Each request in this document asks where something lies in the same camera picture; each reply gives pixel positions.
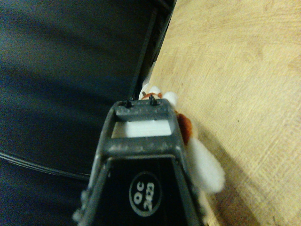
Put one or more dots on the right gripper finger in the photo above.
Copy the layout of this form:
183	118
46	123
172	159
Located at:
141	144

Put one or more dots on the white and brown plush toy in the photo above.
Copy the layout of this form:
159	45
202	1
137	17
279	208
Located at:
207	169

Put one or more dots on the black curtain stand pole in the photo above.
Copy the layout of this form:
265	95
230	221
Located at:
42	166

